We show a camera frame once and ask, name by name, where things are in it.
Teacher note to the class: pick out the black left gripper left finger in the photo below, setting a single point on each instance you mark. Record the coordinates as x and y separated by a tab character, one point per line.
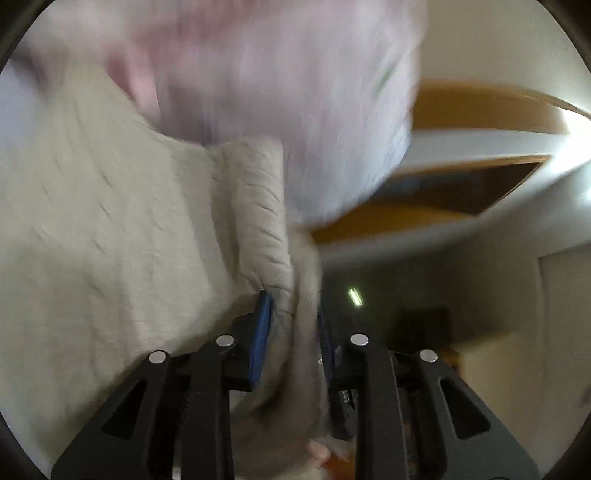
173	410

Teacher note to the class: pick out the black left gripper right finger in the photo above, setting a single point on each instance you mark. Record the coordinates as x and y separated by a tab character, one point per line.
398	397

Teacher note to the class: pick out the beige cable knit sweater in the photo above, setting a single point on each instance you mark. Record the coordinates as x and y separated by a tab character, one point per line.
117	241

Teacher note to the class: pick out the pink floral pillow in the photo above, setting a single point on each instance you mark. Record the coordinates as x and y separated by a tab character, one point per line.
334	81

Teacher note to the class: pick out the wooden wall shelf niche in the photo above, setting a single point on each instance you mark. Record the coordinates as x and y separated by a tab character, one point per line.
474	145

